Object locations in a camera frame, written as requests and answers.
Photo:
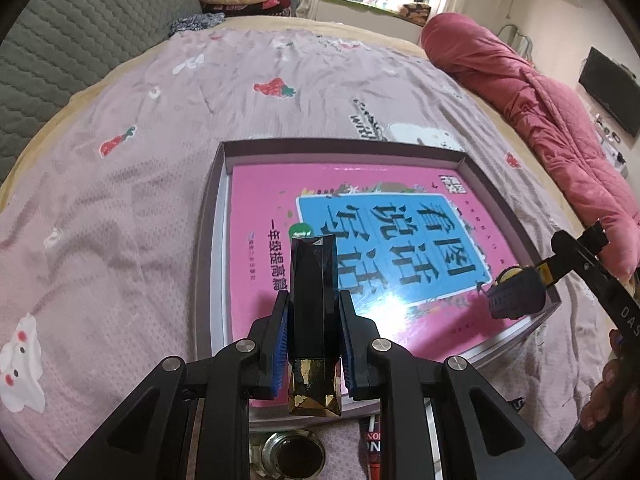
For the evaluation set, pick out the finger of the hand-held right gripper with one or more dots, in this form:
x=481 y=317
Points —
x=572 y=257

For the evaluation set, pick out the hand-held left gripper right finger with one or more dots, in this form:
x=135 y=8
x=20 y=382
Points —
x=346 y=347

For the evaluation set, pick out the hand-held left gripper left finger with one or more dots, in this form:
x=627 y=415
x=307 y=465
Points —
x=281 y=342

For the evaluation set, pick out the black bottle with gold cap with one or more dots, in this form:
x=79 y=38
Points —
x=312 y=300

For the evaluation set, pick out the yellow and black wristwatch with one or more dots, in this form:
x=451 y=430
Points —
x=515 y=292

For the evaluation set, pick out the shallow cardboard box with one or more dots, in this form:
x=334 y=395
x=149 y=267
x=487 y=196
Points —
x=220 y=260

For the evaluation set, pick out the red and black packet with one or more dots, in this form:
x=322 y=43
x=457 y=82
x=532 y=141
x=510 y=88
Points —
x=372 y=447

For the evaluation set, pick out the person's right hand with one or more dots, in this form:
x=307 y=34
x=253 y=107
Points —
x=612 y=375

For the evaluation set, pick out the pink quilt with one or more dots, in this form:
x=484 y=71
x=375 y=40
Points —
x=550 y=125

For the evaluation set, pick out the pink and blue book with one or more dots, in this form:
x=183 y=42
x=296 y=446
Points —
x=260 y=200

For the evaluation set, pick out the black television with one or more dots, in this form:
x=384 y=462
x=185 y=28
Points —
x=607 y=90

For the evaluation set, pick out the pink printed bedsheet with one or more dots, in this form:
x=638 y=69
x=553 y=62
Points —
x=150 y=185

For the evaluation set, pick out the white metal rack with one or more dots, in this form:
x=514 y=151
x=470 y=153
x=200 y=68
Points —
x=517 y=40

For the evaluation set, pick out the brown patterned cushion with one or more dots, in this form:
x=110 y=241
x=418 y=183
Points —
x=416 y=11

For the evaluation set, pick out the blue patterned cloth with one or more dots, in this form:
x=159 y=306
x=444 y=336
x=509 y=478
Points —
x=197 y=22

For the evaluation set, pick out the grey quilted headboard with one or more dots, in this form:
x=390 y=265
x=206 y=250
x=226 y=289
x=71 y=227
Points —
x=75 y=35

